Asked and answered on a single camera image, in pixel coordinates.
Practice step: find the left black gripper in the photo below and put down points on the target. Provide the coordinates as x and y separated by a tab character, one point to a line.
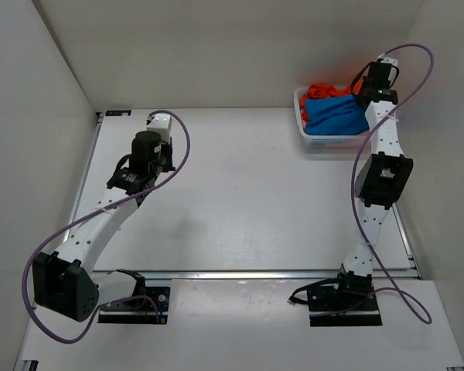
168	155

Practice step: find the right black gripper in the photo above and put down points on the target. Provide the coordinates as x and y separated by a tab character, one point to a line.
373	77

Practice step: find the blue t shirt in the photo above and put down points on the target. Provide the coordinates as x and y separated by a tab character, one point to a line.
353	124

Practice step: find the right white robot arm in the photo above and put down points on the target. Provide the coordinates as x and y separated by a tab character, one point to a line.
367	107

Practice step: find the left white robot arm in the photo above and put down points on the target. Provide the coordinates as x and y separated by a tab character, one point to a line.
63	280

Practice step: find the black label sticker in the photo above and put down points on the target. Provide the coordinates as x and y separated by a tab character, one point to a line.
117	113

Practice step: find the orange t shirt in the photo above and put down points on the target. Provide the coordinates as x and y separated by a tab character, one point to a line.
324	100

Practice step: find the white plastic basket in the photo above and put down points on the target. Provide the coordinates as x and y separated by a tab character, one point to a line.
325	141

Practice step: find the pink t shirt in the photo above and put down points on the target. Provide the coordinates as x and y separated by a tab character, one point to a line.
304	119

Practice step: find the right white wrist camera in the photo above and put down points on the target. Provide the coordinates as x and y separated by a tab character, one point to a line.
387	60

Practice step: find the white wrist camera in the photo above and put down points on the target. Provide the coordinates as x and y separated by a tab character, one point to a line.
387	60
161	124

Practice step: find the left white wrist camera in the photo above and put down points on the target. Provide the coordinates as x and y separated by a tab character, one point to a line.
161	124

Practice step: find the aluminium table rail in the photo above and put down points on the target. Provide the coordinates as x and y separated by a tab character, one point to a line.
239	275

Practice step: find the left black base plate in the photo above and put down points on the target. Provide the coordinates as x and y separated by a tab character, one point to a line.
141	311

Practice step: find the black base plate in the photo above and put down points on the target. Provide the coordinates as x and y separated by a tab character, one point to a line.
328	309
141	311

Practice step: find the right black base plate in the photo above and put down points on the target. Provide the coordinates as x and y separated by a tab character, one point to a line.
328	309

